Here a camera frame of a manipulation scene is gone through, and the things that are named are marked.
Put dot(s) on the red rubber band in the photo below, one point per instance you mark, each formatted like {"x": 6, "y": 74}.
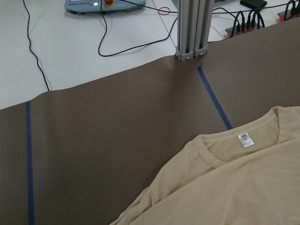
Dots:
{"x": 164, "y": 10}

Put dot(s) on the orange power strip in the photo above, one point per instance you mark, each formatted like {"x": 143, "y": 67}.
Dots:
{"x": 288, "y": 14}
{"x": 239, "y": 29}

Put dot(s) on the black power adapter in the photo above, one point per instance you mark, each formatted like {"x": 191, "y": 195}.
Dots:
{"x": 253, "y": 4}

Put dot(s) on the brown table mat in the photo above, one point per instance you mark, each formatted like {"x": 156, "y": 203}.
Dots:
{"x": 80, "y": 156}

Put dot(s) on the aluminium frame post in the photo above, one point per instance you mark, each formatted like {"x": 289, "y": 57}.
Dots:
{"x": 194, "y": 20}

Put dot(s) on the beige long-sleeve printed shirt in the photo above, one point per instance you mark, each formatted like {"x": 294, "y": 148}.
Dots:
{"x": 249, "y": 175}

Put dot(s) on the blue teach pendant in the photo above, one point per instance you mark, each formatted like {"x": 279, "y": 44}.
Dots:
{"x": 102, "y": 6}

